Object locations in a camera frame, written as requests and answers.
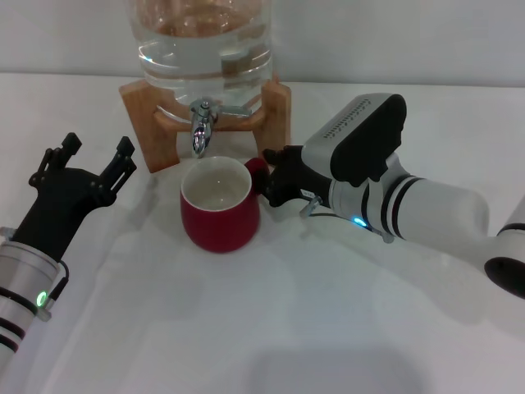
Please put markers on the wooden jar stand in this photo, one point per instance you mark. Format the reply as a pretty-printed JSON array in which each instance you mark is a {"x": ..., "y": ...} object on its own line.
[{"x": 141, "y": 123}]

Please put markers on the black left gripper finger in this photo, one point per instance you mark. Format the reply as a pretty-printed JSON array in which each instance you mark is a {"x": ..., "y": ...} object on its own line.
[
  {"x": 119, "y": 166},
  {"x": 52, "y": 158}
]

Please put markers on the red ceramic cup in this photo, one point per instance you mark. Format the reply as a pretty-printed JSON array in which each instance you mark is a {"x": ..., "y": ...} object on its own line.
[{"x": 219, "y": 225}]

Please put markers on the silver black wrist camera box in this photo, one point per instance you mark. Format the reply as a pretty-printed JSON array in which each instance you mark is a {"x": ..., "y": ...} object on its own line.
[{"x": 361, "y": 137}]

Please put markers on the clear glass water jar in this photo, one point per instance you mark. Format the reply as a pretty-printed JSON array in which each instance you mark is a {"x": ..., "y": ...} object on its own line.
[{"x": 197, "y": 61}]

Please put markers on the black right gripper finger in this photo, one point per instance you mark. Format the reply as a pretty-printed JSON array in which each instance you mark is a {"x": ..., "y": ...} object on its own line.
[
  {"x": 270, "y": 184},
  {"x": 277, "y": 157}
]

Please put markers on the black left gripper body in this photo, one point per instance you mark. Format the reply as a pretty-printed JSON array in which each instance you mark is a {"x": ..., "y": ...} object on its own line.
[{"x": 59, "y": 209}]

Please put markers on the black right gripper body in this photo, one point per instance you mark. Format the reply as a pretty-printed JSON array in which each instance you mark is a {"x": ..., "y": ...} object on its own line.
[{"x": 297, "y": 176}]

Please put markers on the chrome faucet tap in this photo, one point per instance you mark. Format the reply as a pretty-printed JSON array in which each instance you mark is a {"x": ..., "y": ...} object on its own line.
[{"x": 201, "y": 133}]

